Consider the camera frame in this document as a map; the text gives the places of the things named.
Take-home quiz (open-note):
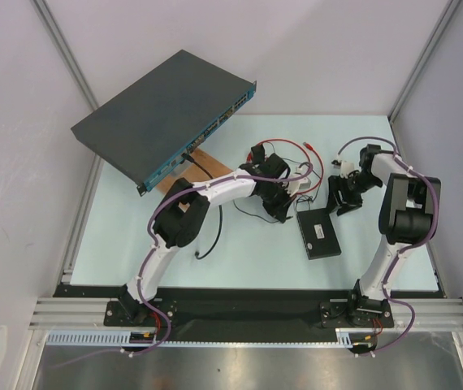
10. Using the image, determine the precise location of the white slotted cable duct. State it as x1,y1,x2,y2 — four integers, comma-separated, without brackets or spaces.
46,329,163,345

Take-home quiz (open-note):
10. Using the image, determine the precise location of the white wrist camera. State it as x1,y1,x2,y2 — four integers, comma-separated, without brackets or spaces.
331,155,356,179
285,172,311,196

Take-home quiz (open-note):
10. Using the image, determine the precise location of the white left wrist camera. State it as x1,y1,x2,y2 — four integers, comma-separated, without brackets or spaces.
285,172,311,196

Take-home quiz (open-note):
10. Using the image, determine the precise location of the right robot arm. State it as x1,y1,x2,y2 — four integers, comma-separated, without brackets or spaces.
327,144,441,327

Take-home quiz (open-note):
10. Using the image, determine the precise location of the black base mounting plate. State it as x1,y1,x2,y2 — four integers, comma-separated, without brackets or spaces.
53,284,449,344

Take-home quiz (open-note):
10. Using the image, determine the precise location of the red ethernet cable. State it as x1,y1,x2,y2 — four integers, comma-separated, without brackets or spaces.
245,139,325,194

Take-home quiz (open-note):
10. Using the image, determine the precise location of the black power adapter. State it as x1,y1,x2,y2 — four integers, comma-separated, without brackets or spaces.
249,143,266,165

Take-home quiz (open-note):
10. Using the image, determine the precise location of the bamboo wooden board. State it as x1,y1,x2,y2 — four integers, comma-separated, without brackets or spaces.
155,149,232,194

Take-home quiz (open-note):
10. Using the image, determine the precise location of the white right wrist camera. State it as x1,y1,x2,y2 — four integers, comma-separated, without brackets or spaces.
331,155,356,179

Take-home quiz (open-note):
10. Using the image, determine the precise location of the large blue rack switch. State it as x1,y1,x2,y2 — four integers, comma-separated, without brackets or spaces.
71,50,257,195

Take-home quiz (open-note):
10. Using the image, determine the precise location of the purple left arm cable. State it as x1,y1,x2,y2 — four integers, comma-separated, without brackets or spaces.
48,162,314,366

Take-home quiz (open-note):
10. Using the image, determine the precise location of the aluminium frame rail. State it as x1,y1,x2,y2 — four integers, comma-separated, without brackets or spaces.
29,297,463,332

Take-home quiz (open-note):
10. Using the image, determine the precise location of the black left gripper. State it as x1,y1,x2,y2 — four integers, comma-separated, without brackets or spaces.
261,183,296,223

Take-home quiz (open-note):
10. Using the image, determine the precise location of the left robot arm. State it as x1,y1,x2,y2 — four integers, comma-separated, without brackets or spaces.
118,154,309,325

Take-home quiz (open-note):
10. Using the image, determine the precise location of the thick black cable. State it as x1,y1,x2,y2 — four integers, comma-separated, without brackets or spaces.
181,153,223,259

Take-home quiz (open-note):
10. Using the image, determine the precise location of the small black network switch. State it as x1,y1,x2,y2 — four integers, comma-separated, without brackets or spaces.
296,208,341,260

